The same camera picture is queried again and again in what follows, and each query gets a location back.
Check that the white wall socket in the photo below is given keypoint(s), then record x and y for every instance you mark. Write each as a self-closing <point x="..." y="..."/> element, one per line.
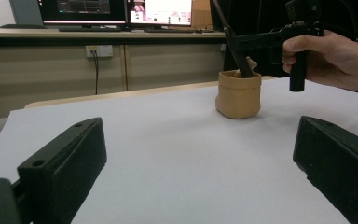
<point x="104" y="50"/>

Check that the tan holder cup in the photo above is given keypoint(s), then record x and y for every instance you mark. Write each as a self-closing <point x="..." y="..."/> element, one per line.
<point x="237" y="98"/>

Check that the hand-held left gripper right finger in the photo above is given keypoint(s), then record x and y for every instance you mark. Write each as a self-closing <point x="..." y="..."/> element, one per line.
<point x="341" y="168"/>

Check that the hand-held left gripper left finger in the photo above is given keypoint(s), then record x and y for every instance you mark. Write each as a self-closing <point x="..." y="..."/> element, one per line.
<point x="65" y="165"/>

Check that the dark screen monitor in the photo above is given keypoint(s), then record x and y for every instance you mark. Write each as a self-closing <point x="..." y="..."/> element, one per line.
<point x="82" y="11"/>

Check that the brown cardboard box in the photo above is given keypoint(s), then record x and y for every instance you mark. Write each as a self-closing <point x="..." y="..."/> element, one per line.
<point x="202" y="14"/>

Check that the wooden table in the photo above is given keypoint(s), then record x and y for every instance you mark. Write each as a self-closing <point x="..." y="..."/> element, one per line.
<point x="121" y="95"/>

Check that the small beige figurine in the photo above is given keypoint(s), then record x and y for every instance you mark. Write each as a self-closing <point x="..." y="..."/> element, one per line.
<point x="251" y="63"/>

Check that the black keyboard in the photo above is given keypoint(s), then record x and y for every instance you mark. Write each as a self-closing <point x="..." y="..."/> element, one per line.
<point x="172" y="30"/>
<point x="90" y="29"/>

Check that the bright screen monitor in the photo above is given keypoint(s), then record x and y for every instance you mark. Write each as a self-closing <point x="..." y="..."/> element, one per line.
<point x="160" y="11"/>

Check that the black curtain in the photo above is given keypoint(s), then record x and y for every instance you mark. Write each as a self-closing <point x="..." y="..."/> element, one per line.
<point x="261" y="15"/>

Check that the grey monitor back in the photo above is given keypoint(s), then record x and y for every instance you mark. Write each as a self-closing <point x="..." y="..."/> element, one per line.
<point x="26" y="12"/>

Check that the white table sheet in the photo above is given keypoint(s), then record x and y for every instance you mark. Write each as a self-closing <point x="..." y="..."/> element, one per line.
<point x="180" y="155"/>

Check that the beige long counter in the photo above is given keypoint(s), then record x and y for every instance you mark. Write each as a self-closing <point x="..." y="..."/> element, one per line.
<point x="74" y="34"/>

